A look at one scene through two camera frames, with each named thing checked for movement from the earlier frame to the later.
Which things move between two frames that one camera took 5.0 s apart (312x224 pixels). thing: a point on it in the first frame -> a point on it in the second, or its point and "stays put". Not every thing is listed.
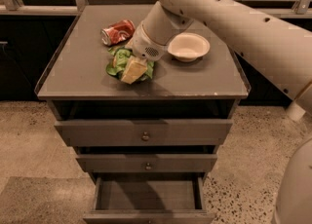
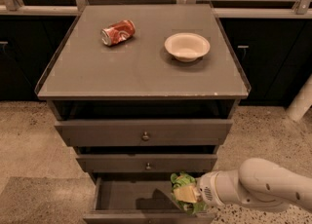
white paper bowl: [188, 47] stays put
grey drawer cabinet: [150, 130] stays put
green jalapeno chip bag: [119, 58] -> [182, 180]
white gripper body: [141, 47] -> [206, 187]
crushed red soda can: [118, 32] stays put
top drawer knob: [145, 137] stays put
